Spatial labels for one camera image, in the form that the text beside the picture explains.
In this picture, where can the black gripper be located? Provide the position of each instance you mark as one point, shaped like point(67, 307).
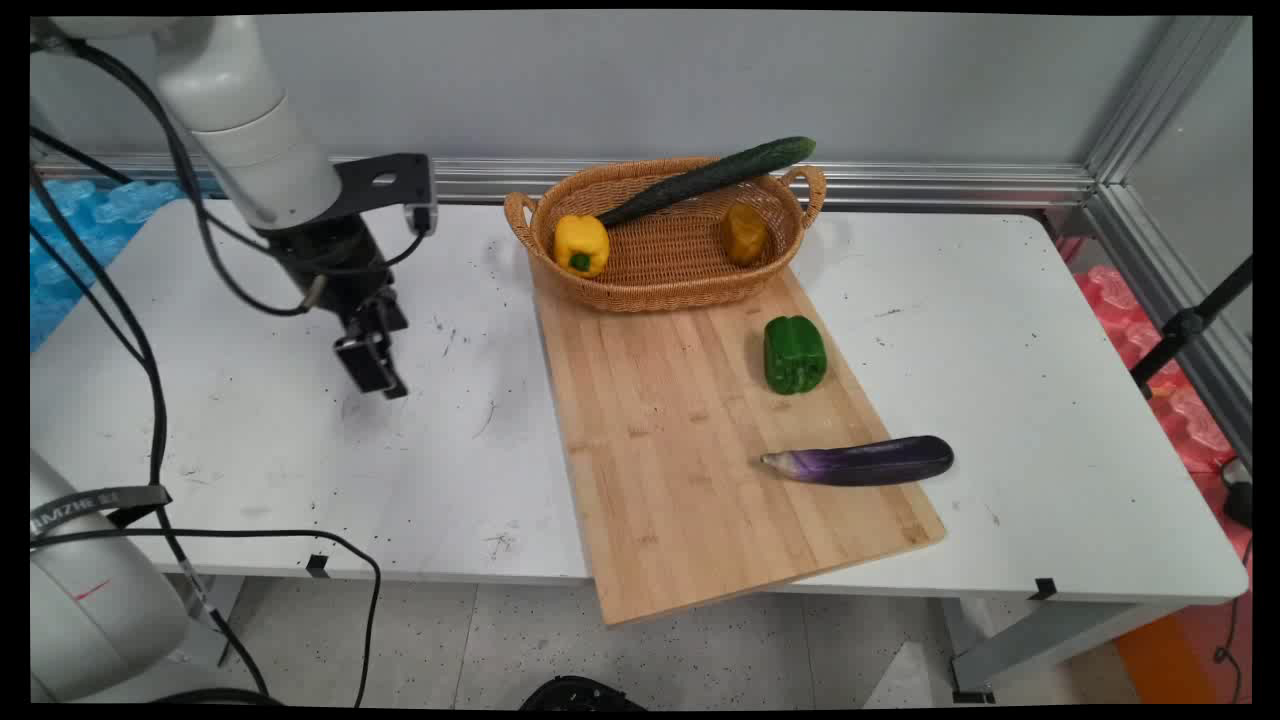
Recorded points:
point(330, 262)

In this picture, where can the long dark green cucumber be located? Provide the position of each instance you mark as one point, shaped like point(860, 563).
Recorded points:
point(700, 180)

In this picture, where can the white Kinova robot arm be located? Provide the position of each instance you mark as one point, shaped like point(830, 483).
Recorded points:
point(240, 110)

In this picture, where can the yellow bell pepper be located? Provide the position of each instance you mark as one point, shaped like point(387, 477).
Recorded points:
point(582, 243)

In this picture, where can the woven wicker basket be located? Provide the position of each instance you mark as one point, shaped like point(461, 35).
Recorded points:
point(680, 262)

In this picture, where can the grey metal table leg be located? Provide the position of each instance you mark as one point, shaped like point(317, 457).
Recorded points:
point(205, 615)
point(1040, 640)

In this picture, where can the blue bubble wrap sheet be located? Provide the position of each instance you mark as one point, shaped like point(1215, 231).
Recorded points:
point(70, 240)

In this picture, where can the bamboo cutting board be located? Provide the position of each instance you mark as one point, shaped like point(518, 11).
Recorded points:
point(700, 450)

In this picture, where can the orange bell pepper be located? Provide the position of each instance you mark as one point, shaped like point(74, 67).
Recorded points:
point(745, 235)

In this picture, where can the black round object on floor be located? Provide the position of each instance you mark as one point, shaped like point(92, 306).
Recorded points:
point(580, 692)

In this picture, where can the green bell pepper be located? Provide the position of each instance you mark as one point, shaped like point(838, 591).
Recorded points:
point(795, 355)

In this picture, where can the purple eggplant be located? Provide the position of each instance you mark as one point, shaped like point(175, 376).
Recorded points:
point(870, 462)

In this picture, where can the pink bubble wrap sheet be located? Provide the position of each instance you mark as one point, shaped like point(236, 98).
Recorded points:
point(1180, 410)

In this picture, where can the black tripod stand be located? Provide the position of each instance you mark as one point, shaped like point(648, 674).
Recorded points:
point(1185, 325)

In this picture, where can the small black device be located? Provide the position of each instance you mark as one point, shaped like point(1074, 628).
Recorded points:
point(1240, 492)

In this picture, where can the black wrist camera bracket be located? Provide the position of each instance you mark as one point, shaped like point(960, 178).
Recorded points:
point(385, 185)

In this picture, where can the aluminium frame rail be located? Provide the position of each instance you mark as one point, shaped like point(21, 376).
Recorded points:
point(1170, 300)
point(900, 185)

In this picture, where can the aluminium frame post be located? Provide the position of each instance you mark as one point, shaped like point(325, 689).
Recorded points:
point(1165, 95)

